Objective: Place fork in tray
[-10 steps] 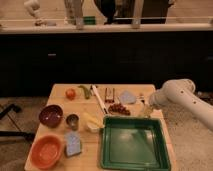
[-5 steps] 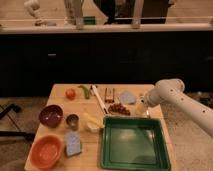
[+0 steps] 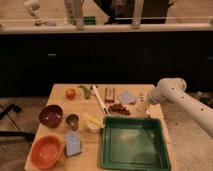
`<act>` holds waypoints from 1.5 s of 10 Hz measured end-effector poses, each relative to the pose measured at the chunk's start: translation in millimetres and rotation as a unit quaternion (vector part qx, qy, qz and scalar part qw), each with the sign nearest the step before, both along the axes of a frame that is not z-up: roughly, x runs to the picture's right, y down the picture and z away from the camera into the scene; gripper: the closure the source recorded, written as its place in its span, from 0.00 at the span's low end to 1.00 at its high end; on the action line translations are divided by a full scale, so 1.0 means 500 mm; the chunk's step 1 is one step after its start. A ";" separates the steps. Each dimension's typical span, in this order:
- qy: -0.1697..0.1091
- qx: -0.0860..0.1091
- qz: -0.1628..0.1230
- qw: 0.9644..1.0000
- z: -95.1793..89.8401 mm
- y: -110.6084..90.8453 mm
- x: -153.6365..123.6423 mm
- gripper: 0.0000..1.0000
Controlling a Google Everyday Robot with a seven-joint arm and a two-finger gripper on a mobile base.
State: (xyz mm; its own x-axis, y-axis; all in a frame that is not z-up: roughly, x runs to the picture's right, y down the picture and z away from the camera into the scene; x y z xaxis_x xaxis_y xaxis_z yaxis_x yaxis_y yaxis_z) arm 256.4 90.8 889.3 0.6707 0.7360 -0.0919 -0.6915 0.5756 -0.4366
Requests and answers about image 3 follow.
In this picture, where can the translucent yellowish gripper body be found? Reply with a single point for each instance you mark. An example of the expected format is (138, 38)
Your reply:
(143, 106)

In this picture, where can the silver fork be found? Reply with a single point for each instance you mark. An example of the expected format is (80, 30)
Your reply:
(142, 98)

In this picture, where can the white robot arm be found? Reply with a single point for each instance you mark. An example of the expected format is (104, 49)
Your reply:
(173, 89)

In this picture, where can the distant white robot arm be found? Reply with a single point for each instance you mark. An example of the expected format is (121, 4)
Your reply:
(32, 7)

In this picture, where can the green plastic tray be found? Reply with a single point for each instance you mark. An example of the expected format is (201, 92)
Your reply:
(134, 144)

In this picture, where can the bunch of red grapes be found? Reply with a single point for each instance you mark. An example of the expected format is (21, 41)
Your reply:
(118, 108)

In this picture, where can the yellow banana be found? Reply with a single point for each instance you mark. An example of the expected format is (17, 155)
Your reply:
(92, 122)

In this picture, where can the green chili pepper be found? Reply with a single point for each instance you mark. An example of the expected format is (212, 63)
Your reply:
(86, 91)

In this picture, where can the small metal cup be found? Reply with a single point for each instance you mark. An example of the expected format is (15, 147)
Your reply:
(73, 122)

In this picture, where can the red tomato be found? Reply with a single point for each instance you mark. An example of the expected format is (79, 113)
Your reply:
(70, 94)

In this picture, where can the blue sponge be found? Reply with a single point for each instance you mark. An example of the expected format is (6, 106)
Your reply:
(73, 144)

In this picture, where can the dark red bowl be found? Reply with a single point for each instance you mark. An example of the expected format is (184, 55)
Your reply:
(51, 116)

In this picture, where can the orange plastic bowl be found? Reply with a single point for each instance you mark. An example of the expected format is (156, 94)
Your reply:
(45, 152)

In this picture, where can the black tripod stand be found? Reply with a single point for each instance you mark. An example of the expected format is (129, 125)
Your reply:
(18, 133)

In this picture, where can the white handled knife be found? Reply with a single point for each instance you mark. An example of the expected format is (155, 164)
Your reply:
(102, 105)

